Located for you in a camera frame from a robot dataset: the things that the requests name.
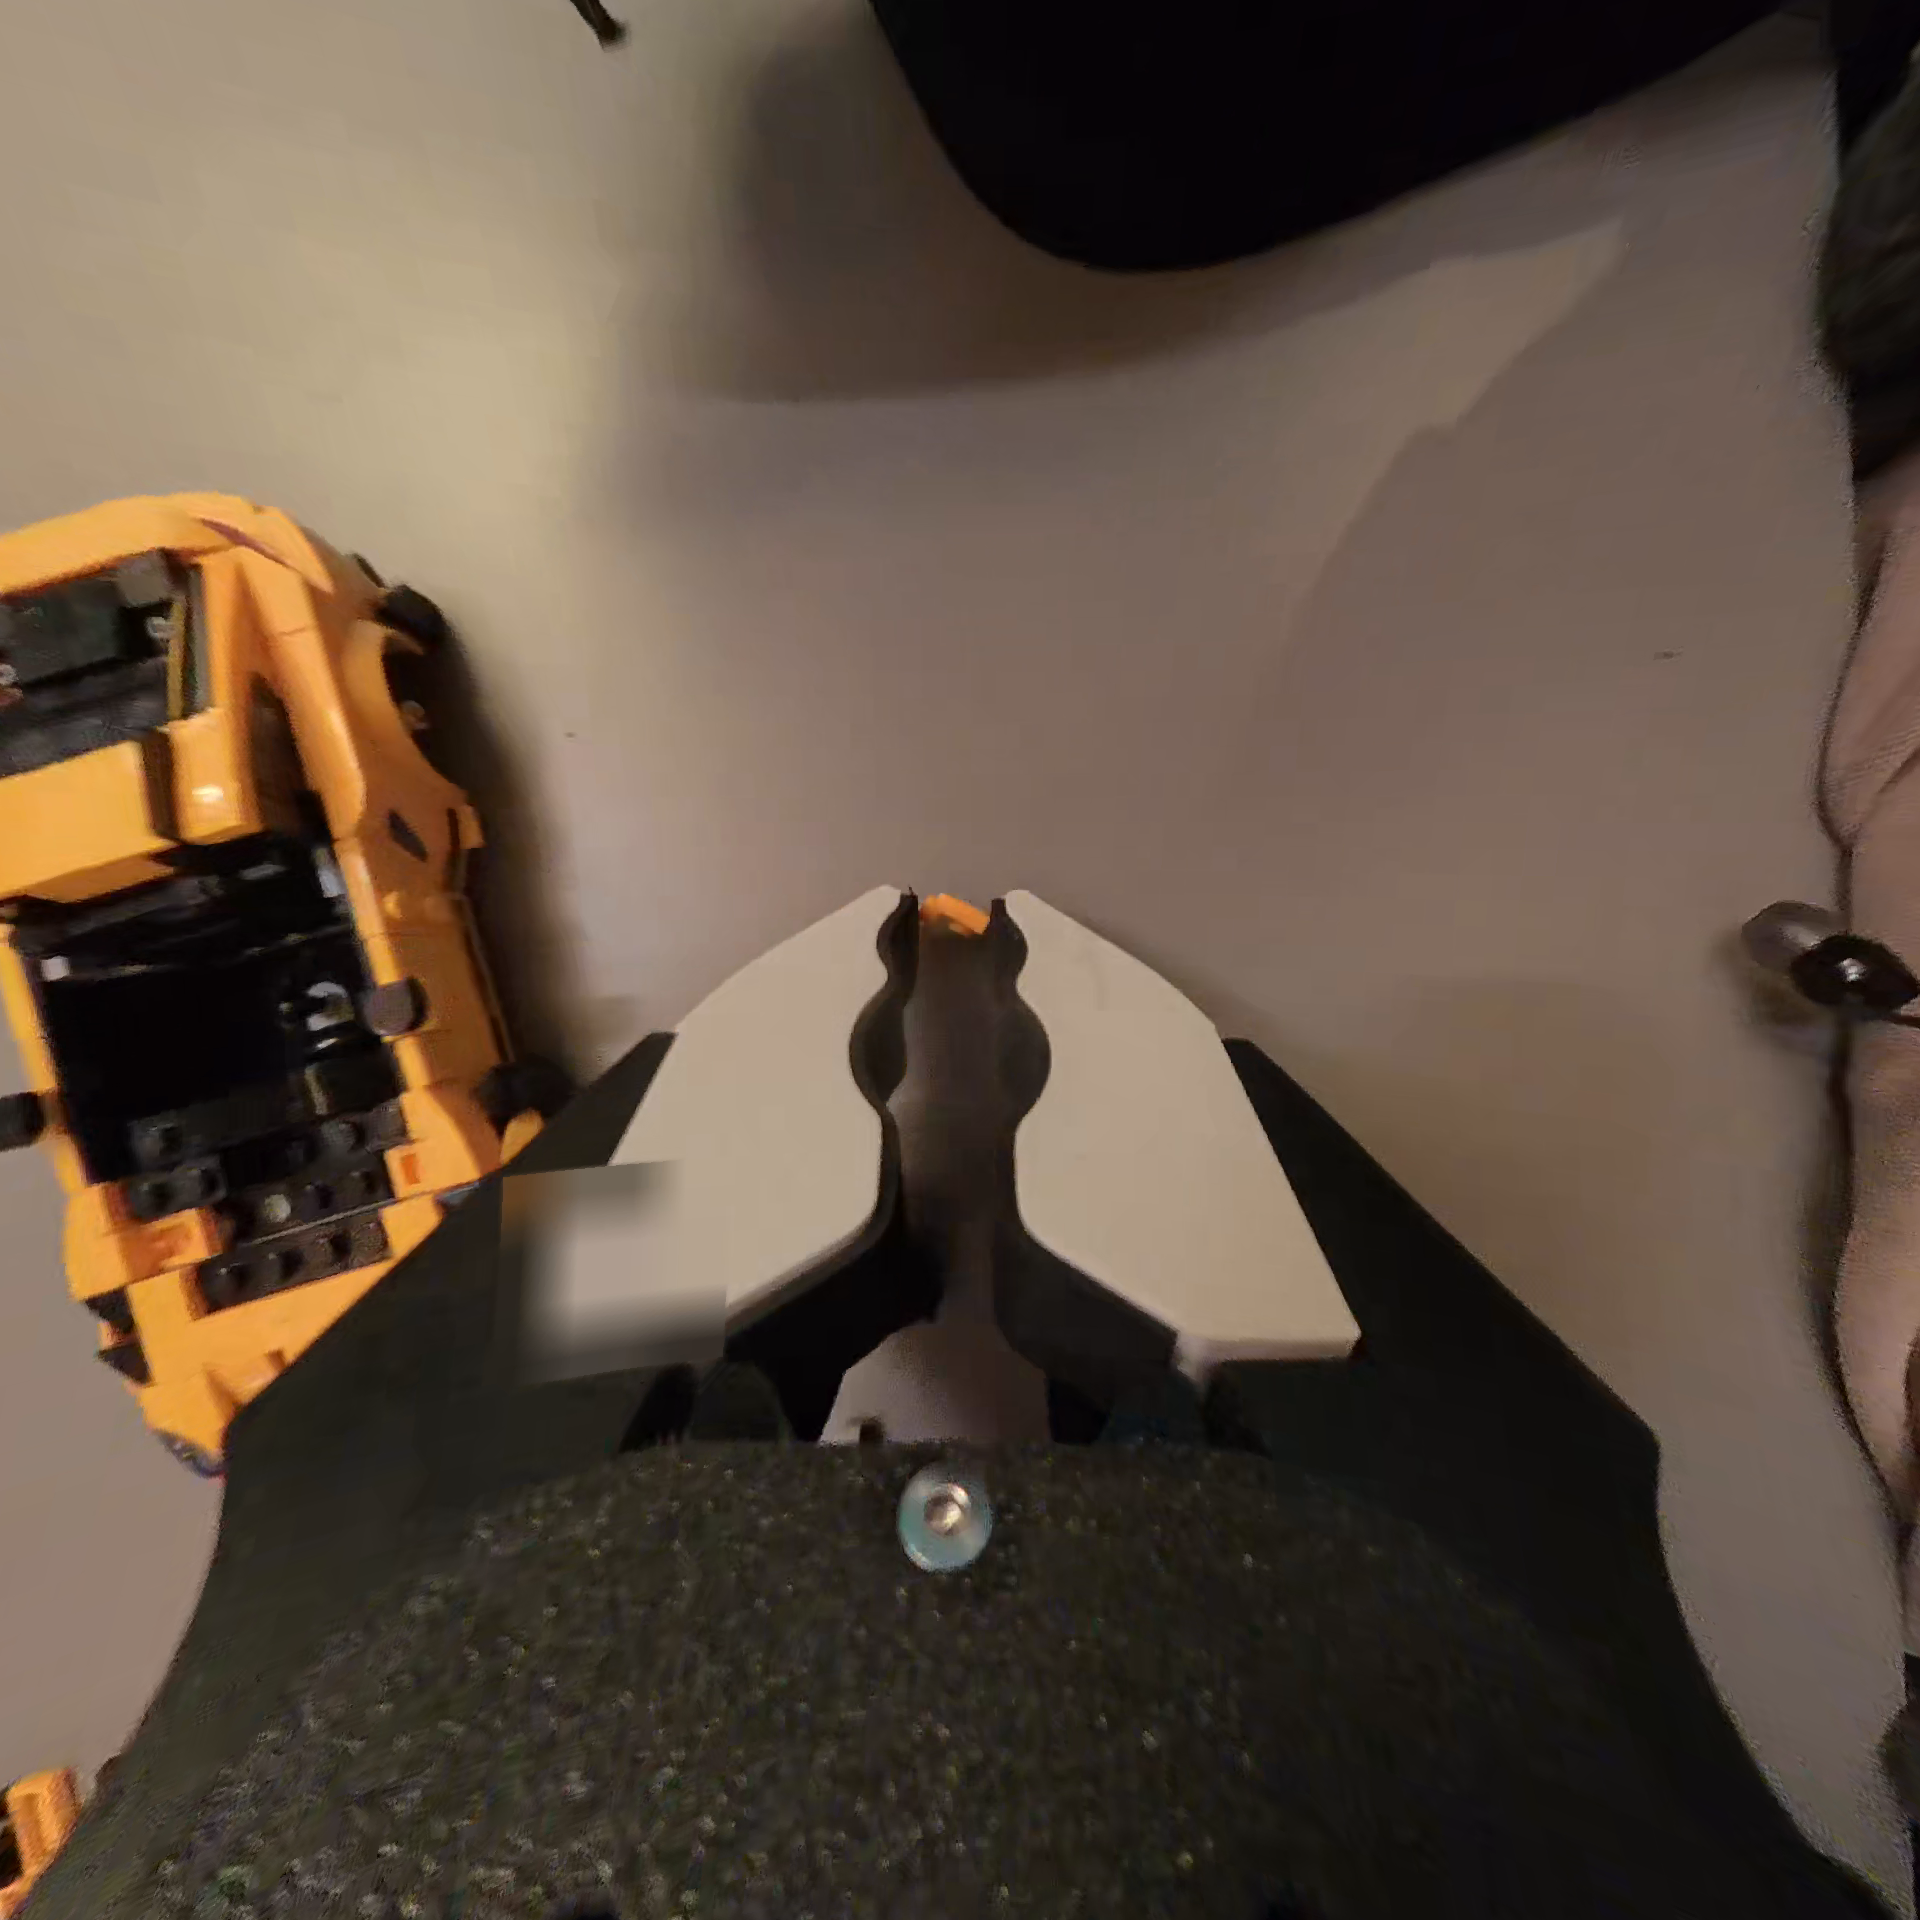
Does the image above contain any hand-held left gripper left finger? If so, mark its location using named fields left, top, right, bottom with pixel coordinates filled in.
left=607, top=882, right=944, bottom=1443

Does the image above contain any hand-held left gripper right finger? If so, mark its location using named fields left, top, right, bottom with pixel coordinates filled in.
left=983, top=884, right=1365, bottom=1443

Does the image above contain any orange lego car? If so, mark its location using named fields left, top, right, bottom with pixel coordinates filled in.
left=0, top=492, right=570, bottom=1479

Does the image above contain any black lavalier microphone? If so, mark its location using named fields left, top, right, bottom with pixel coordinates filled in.
left=1738, top=901, right=1920, bottom=1029

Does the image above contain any black round mesh pad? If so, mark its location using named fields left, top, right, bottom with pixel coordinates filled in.
left=865, top=0, right=1840, bottom=275

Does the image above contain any black fleece jacket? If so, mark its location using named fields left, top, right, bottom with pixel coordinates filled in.
left=1815, top=0, right=1920, bottom=482

